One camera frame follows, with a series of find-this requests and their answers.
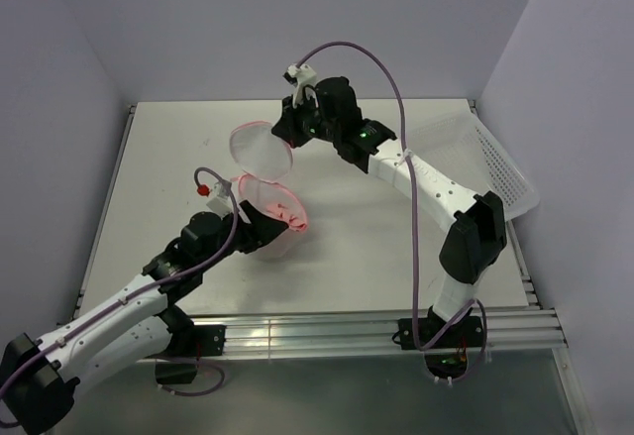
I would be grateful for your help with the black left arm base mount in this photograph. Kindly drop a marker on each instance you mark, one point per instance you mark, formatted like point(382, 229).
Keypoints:
point(186, 351)

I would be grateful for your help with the pink bra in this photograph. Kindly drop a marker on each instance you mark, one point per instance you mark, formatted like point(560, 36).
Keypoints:
point(275, 201)

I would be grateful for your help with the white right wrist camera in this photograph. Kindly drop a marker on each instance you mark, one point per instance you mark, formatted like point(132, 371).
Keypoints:
point(303, 78)

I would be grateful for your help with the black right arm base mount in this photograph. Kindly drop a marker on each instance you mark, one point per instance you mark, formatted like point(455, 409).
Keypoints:
point(449, 354)

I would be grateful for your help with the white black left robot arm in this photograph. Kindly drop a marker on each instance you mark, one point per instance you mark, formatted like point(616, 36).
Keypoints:
point(42, 377)

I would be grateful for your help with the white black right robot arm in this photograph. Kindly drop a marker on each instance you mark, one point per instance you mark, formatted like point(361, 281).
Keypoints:
point(474, 224)

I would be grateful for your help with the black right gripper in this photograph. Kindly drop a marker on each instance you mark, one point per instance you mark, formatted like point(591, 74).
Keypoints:
point(288, 129)

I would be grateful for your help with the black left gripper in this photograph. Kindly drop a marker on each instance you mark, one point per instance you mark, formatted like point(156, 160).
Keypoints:
point(261, 229)

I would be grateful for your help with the white mesh laundry bag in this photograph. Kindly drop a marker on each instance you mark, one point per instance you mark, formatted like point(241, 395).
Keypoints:
point(258, 152)

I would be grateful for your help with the white perforated plastic basket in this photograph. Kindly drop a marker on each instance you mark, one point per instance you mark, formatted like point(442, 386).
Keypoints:
point(461, 147)

